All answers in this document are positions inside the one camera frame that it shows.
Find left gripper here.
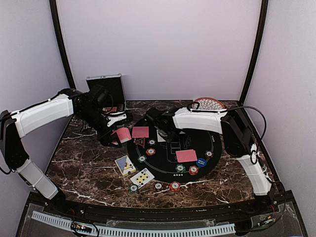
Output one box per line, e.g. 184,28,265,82
78,107,122,148

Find red card deck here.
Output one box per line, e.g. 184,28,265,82
112,127,132,143

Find ace of spades card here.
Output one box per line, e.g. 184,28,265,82
157,130,166,142

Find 100 chips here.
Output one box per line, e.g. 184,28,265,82
205,151,213,158
148,139,156,146

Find dealt red card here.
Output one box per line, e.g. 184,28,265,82
176,149,198,163
132,126,149,138

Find red triangular all-in marker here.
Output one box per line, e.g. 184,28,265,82
134,137,146,148

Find red chips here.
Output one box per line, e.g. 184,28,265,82
189,165,198,175
146,148,156,156

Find green chips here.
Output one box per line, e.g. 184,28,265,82
175,164,186,173
138,156,147,163

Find six of spades card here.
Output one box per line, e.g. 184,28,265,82
130,168,155,188

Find green poker chip stack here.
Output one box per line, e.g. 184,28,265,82
128,184,139,194

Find blue small blind button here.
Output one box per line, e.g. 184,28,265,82
196,158,207,167

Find black-red 100 chip stack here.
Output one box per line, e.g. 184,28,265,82
155,183,162,190

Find red-gold 5 chip stack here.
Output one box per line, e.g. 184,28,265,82
169,181,181,192

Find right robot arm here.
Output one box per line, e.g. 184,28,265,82
144,102,275,214

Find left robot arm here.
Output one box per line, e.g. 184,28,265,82
0,85,133,215

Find boxed card deck in case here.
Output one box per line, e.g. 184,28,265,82
103,107,117,113

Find yellow card box on table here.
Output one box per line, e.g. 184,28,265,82
115,155,136,177

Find brown chip row in case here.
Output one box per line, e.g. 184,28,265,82
117,104,124,112

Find black round poker mat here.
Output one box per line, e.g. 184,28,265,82
127,117,222,183

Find patterned ceramic plate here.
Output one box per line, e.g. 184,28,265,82
192,97,225,110

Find aluminium poker chip case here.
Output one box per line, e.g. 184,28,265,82
86,73,126,110

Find white slotted cable duct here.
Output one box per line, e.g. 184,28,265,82
31,211,236,237

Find right black frame post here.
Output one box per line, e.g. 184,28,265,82
239,0,269,105

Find black frame post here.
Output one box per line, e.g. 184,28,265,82
49,0,77,89
239,0,269,105

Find left black frame post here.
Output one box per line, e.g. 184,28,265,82
49,0,77,89

